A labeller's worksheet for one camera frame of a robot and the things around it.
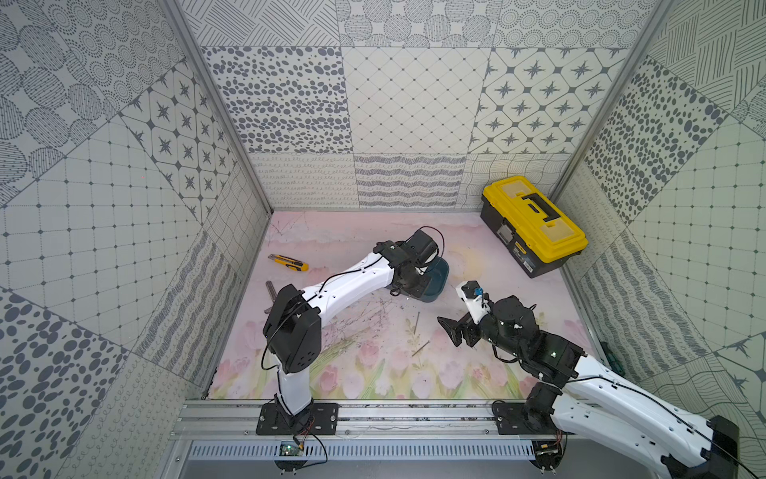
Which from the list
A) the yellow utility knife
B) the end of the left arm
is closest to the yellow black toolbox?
the end of the left arm

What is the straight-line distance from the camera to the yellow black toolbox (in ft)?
3.02

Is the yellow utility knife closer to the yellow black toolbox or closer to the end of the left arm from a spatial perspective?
the end of the left arm
